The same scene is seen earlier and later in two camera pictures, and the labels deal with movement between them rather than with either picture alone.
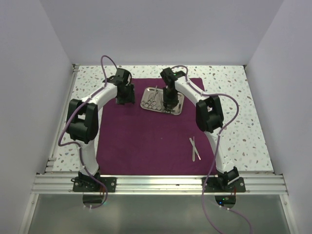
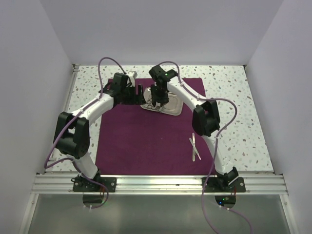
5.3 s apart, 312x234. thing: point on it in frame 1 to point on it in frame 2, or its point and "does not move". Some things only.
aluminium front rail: [185, 184] does not move
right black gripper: [167, 101] to [156, 98]
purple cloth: [130, 142] does not move
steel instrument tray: [152, 98] does not move
